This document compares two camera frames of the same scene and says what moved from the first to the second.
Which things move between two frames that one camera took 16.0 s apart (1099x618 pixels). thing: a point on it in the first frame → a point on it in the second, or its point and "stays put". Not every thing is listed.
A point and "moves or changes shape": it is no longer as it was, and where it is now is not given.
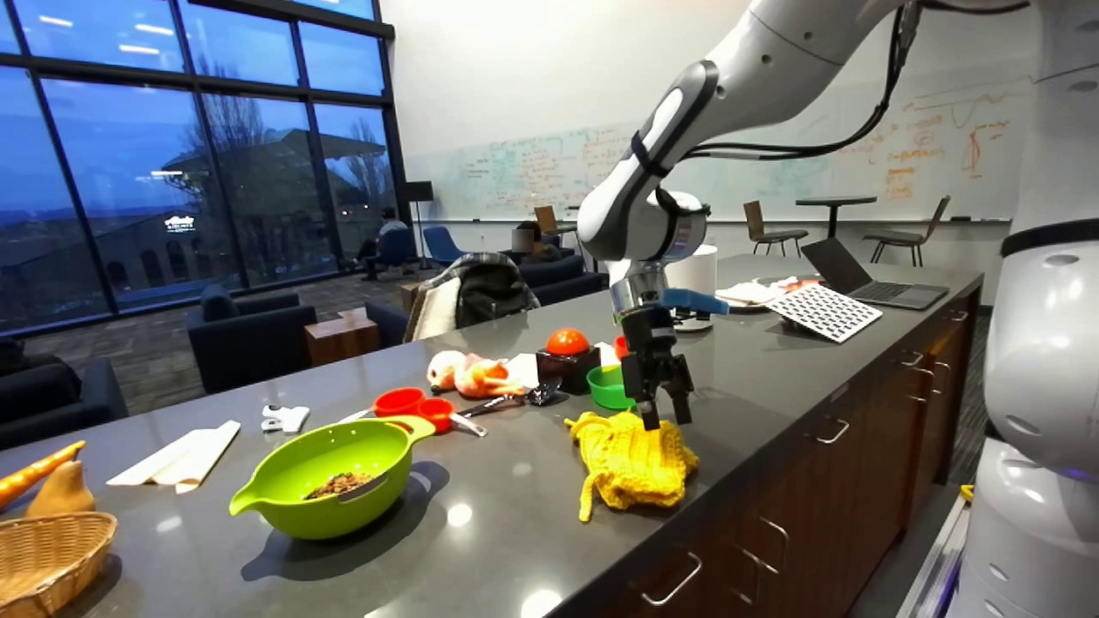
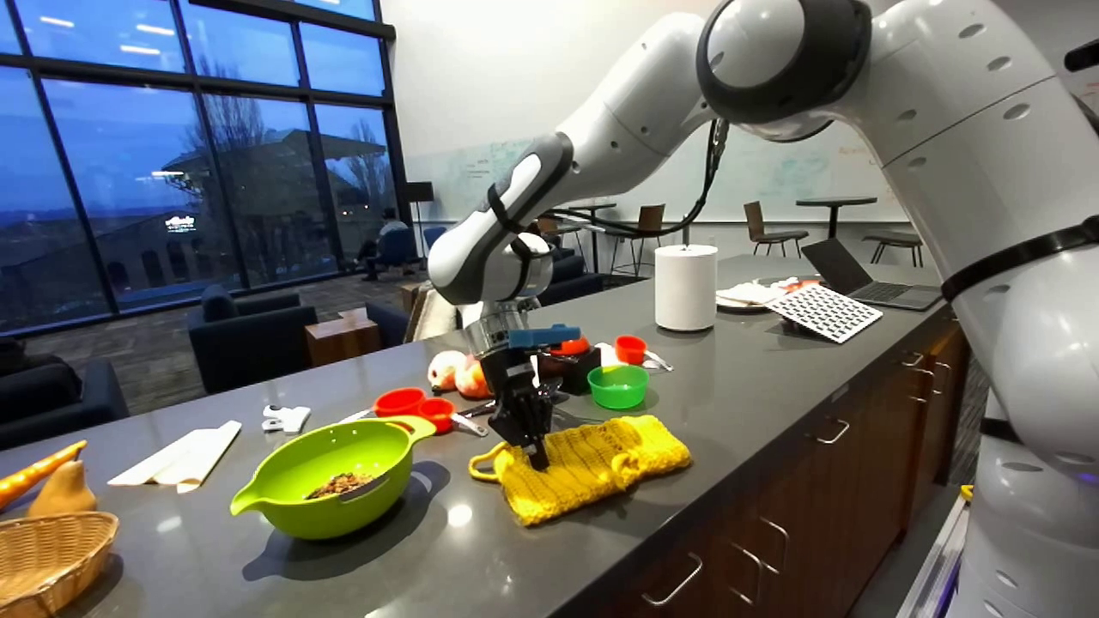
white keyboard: (826, 311) stays put
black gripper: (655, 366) → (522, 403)
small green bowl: (610, 389) stays put
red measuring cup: (409, 403) stays put
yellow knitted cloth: (628, 462) moves or changes shape
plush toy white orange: (458, 371) stays put
